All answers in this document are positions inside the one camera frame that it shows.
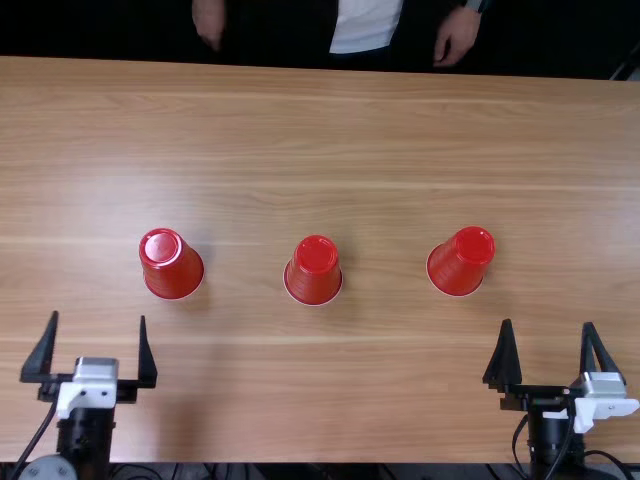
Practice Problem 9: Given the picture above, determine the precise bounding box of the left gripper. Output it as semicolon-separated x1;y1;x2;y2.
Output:
19;310;159;404

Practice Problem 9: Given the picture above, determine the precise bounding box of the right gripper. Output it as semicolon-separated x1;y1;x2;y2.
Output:
481;318;628;415

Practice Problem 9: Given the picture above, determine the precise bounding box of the red cup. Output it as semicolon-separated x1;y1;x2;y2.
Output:
425;225;496;298
138;227;205;301
282;234;344;307

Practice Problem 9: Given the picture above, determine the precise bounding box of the person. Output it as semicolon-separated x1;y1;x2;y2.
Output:
191;0;497;69

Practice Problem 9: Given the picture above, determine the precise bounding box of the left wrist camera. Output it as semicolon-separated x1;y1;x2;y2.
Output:
55;356;121;421

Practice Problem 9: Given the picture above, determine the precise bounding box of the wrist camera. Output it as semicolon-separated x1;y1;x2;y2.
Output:
55;356;121;421
541;371;640;435

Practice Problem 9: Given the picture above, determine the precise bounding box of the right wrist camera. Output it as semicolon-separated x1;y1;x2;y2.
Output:
541;371;640;435

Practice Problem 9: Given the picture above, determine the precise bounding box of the black cable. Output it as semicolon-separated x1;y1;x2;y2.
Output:
8;397;59;480
511;414;532;477
581;448;635;480

